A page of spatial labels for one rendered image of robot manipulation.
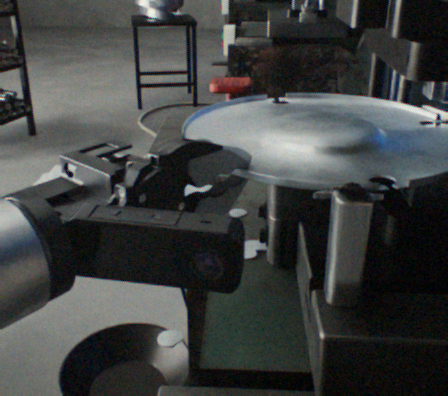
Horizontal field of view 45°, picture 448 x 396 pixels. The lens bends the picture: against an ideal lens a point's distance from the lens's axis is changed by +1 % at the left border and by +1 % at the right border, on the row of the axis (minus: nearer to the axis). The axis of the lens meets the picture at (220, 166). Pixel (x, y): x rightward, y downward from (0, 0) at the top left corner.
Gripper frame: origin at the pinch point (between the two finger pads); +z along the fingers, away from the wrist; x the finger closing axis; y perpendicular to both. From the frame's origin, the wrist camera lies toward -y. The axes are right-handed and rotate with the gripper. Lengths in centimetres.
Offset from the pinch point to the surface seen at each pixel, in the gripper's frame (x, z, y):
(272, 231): 9.2, 6.0, 1.2
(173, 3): 12, 207, 222
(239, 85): 2.0, 30.9, 25.9
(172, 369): 76, 35, 49
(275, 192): 4.7, 6.0, 1.0
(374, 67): 10, 95, 34
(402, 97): 0.0, 32.3, 0.0
